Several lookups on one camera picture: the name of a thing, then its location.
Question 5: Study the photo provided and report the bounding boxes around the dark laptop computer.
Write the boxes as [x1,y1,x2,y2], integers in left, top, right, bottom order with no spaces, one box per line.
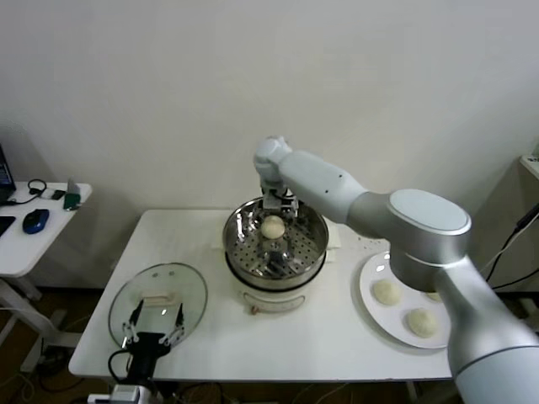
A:
[0,141,17,207]

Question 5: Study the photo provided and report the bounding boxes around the white shelf unit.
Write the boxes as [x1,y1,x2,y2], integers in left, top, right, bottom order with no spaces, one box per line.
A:
[520,154,539,182]

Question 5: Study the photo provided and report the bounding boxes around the black hanging power cable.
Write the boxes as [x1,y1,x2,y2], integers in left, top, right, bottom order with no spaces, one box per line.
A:
[486,208,539,292]

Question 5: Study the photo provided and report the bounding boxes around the white round plate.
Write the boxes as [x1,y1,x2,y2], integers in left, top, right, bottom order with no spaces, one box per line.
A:
[358,251,450,349]

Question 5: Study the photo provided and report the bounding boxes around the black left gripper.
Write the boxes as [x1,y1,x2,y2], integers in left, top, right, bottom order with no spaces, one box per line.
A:
[120,300,187,380]

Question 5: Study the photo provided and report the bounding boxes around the glass pot lid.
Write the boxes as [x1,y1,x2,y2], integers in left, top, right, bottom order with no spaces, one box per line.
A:
[108,263,209,348]

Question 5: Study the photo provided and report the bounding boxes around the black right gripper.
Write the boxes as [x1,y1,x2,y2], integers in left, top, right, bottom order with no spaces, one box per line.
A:
[255,194,302,243]

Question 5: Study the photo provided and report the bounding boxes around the white stand base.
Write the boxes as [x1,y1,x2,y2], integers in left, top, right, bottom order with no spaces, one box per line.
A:
[518,296,539,334]

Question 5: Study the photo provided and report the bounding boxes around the white electric cooking pot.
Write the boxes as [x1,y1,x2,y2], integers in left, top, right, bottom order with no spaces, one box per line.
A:
[225,247,338,316]

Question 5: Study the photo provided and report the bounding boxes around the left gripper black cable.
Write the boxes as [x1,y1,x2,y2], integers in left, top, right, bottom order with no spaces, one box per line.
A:
[108,348,135,386]

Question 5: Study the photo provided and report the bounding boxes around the white side table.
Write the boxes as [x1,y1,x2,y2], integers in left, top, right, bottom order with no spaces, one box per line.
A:
[0,183,93,375]

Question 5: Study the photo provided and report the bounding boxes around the green circuit board gadget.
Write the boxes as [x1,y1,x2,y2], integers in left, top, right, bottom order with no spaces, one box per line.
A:
[62,179,83,211]

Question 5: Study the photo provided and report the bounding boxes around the blue computer mouse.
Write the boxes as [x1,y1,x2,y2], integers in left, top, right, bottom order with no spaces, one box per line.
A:
[22,209,51,235]

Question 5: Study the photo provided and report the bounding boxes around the stainless perforated steamer basket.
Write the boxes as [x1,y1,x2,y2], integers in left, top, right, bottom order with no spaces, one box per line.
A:
[210,194,341,294]

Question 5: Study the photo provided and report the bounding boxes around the black headphones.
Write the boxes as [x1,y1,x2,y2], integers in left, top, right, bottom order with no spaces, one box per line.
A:
[0,179,48,208]

